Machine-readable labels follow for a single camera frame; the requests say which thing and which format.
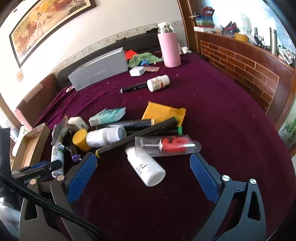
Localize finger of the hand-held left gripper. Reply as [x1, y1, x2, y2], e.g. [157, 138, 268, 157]
[11, 160, 63, 183]

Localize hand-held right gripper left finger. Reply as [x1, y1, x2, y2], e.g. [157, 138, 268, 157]
[19, 152, 99, 241]

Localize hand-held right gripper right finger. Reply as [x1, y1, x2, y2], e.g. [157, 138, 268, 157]
[190, 152, 265, 241]

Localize slim white spray bottle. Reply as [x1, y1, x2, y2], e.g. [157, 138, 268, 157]
[51, 142, 65, 178]

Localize black marker purple cap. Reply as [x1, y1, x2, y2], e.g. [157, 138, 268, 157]
[66, 137, 81, 163]

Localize brown cardboard box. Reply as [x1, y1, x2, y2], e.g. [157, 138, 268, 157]
[11, 123, 51, 172]

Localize black plastic packet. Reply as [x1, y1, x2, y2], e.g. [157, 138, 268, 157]
[51, 115, 70, 146]

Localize white bottle grey cap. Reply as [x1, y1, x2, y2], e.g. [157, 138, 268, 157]
[86, 126, 127, 148]

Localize clear packet red item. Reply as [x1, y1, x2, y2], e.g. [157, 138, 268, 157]
[134, 136, 201, 157]

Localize white power adapter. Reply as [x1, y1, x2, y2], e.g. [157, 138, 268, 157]
[68, 116, 89, 132]

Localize black marker green cap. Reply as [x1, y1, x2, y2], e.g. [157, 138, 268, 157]
[126, 126, 183, 137]

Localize white bottle black print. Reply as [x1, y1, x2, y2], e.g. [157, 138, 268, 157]
[125, 146, 166, 187]

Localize teal tissue pack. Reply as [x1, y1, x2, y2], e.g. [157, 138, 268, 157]
[89, 107, 126, 127]

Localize long black pen yellow tip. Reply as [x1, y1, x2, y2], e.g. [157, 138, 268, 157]
[95, 116, 177, 158]

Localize black marker yellow end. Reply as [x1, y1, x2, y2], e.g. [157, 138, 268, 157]
[96, 119, 156, 130]

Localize yellow pouch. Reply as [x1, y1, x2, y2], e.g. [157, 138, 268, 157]
[142, 101, 186, 127]

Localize maroon velvet blanket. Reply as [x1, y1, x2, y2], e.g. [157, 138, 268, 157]
[35, 52, 296, 241]

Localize green potted plant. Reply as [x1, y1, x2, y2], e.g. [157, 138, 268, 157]
[279, 120, 296, 149]

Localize short black marker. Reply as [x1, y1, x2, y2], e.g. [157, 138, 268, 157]
[120, 83, 148, 94]

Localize white pill bottle red label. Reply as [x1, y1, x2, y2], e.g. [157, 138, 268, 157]
[147, 75, 170, 92]

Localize grey cardboard shoe box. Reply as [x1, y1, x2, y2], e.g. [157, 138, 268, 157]
[68, 47, 128, 91]

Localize wooden brick-pattern cabinet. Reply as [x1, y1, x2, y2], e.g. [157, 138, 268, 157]
[177, 0, 296, 139]

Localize white charger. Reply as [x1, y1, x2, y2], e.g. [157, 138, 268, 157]
[129, 66, 146, 77]

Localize framed horse painting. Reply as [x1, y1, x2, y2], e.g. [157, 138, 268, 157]
[9, 0, 97, 68]

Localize red paper piece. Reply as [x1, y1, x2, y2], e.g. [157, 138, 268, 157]
[124, 49, 139, 60]

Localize pink thermos bottle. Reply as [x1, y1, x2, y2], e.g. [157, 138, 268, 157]
[157, 22, 181, 68]

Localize green cloth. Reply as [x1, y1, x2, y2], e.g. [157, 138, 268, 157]
[128, 52, 163, 68]

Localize steel thermos flask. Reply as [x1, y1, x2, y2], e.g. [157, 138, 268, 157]
[269, 28, 278, 55]

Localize colourful box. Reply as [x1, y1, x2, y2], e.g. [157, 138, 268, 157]
[195, 6, 214, 27]

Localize white plastic jar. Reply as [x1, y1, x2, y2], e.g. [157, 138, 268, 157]
[242, 14, 252, 33]

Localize black braided cable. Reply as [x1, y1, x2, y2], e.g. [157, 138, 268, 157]
[0, 175, 103, 241]

